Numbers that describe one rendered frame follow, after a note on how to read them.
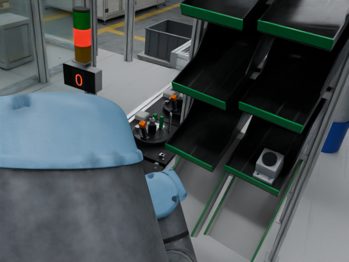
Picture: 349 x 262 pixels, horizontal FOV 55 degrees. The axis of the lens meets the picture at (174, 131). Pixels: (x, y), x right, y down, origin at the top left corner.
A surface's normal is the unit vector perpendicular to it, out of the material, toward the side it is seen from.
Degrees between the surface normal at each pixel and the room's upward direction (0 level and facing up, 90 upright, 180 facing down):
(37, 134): 40
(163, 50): 90
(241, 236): 45
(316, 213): 0
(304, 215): 0
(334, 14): 25
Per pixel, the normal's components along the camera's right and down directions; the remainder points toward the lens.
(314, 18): -0.14, -0.60
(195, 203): -0.33, -0.33
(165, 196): 0.05, -0.20
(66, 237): 0.31, -0.26
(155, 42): -0.43, 0.44
